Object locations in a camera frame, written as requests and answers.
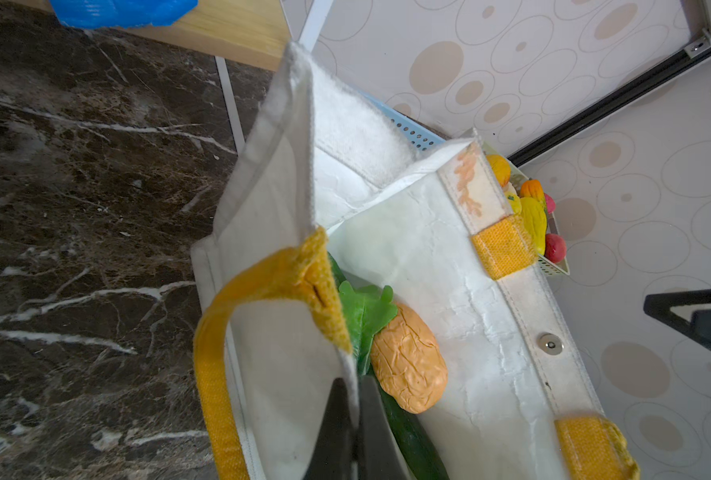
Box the yellow mango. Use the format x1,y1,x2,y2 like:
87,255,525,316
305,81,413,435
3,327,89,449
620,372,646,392
521,197,547,255

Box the pink peach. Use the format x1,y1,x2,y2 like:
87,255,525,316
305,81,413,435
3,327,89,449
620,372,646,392
545,194,557,214

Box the red apple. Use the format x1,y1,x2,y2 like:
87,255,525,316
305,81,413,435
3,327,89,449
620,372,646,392
543,233,567,264

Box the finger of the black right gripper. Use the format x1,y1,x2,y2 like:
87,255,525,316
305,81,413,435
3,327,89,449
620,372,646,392
643,289,711,351

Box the blue candy packet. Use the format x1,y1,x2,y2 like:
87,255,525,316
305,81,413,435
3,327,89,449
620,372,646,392
50,0,198,30

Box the orange fruit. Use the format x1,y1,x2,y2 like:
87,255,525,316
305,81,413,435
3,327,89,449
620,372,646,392
487,154,511,189

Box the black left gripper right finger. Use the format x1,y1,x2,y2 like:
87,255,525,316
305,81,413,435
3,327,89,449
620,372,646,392
355,375,407,480

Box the green cucumber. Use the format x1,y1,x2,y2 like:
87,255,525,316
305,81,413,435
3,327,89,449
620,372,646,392
328,257,449,479

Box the white grocery bag yellow handles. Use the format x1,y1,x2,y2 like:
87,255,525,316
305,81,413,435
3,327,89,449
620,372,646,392
191,42,641,479

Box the tan wrinkled potato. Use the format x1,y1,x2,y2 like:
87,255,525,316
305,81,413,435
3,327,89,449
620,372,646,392
371,303,449,414

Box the green plastic basket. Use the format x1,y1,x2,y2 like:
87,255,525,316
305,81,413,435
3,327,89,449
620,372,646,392
481,142,571,276

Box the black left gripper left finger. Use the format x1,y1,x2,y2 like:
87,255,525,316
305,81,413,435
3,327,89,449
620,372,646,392
302,378,355,480

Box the blue plastic basket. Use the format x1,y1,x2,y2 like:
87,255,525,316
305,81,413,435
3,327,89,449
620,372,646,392
363,93,445,151

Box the white wooden two-tier shelf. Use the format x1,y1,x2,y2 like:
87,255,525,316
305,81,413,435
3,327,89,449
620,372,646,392
6,0,335,154

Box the green leafy vegetable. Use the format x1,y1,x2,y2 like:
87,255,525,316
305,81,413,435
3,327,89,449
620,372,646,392
338,281,399,376

